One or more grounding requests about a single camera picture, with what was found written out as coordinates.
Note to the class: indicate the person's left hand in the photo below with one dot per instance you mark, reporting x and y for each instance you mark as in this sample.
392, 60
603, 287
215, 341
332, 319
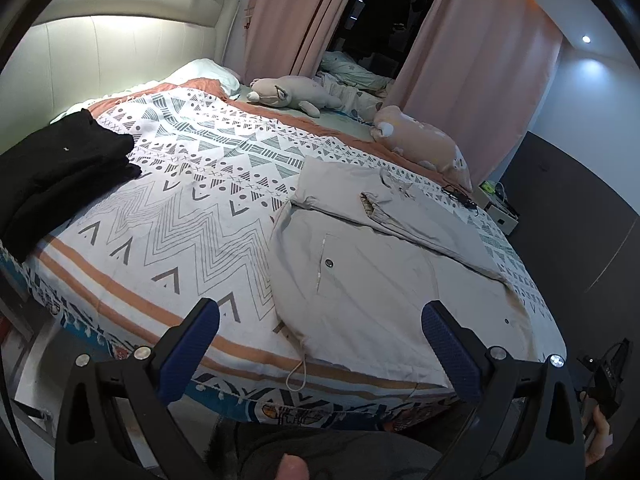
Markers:
294, 467

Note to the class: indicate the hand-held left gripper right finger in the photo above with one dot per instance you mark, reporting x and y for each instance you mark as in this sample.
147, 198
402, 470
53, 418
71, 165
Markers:
450, 350

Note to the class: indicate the light floral bedding pile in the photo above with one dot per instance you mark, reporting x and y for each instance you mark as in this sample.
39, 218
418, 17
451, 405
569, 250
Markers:
355, 72

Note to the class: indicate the cream bed headboard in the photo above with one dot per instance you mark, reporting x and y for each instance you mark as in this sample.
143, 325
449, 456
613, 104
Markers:
125, 55

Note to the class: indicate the person's right hand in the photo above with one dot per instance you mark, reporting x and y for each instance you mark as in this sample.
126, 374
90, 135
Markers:
601, 435

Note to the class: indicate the folded black clothes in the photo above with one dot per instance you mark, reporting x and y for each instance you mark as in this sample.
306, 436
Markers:
60, 175

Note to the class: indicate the grey plush toy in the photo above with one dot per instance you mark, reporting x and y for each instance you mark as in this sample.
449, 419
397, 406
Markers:
295, 92

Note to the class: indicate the beige plush toy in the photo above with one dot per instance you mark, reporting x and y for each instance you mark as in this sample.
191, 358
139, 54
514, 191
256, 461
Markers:
425, 142

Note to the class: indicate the green bed sheet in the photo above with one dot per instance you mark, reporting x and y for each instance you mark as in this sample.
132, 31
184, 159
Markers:
345, 120

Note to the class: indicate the beige jacket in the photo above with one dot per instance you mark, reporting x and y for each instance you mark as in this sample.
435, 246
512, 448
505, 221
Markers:
380, 280

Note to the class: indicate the white pillow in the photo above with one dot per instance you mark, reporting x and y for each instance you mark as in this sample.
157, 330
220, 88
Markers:
205, 72

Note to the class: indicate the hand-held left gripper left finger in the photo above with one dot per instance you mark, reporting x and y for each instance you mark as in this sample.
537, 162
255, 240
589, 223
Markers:
187, 350

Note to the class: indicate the white nightstand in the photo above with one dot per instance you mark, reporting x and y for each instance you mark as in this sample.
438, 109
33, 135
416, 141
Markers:
502, 210

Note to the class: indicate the patterned blanket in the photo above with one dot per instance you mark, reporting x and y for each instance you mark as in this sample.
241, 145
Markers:
200, 200

